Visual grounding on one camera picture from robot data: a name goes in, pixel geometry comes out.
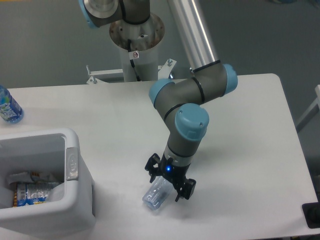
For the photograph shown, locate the crumpled wrapper in bin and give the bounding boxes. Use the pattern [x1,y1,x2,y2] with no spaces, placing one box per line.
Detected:
[6,171,59,184]

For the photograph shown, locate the blue can in bin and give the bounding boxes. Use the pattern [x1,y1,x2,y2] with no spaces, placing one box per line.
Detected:
[13,182,61,207]

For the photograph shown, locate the blue labelled water bottle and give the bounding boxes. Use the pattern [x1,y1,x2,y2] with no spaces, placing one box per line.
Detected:
[0,85,24,124]

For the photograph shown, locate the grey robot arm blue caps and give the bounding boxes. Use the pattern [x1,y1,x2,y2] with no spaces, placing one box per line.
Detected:
[79,0,238,199]

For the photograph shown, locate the black cable on pedestal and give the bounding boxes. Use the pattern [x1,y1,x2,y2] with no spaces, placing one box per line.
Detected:
[127,38,142,82]

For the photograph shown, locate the white plastic trash can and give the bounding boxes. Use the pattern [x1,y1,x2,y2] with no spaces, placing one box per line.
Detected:
[0,128,96,239]

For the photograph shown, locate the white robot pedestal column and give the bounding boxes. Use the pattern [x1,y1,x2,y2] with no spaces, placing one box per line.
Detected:
[109,13,165,69]

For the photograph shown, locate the white metal frame bracket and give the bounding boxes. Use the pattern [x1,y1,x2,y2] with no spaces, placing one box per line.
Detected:
[85,58,195,85]

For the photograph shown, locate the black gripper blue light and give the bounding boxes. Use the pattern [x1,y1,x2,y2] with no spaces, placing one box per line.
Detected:
[145,153,197,202]

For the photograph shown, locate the white frame at right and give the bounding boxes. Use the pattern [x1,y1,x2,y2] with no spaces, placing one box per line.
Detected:
[295,84,320,133]

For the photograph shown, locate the black object at table edge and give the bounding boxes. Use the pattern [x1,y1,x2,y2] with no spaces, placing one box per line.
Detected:
[302,202,320,229]

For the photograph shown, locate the clear plastic bottle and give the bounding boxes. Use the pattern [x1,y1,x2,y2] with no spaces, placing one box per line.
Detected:
[142,176,174,211]

